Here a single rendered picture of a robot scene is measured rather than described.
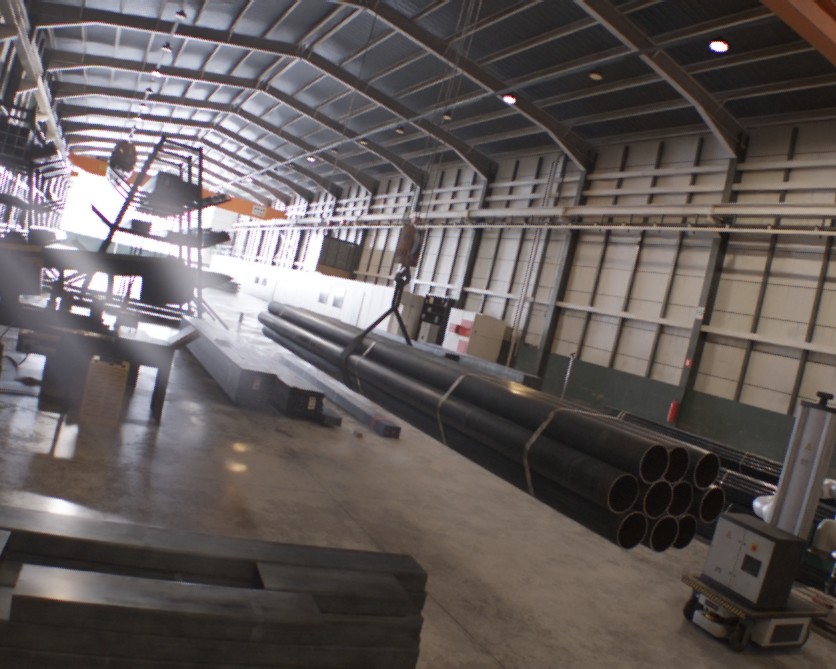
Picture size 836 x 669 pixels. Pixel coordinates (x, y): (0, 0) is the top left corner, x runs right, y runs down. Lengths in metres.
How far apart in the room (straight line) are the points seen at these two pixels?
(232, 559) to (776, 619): 3.61
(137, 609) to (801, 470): 4.42
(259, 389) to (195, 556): 5.95
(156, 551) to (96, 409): 3.78
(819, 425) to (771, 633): 1.50
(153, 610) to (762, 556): 3.84
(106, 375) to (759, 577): 5.63
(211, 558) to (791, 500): 4.02
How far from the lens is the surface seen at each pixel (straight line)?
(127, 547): 3.01
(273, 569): 3.02
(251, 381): 8.82
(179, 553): 3.03
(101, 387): 6.64
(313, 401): 8.76
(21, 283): 8.83
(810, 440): 5.35
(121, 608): 2.54
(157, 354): 7.25
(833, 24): 9.77
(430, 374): 3.99
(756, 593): 5.02
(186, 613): 2.56
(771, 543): 4.94
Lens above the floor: 1.71
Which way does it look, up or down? 2 degrees down
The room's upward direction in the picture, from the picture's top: 14 degrees clockwise
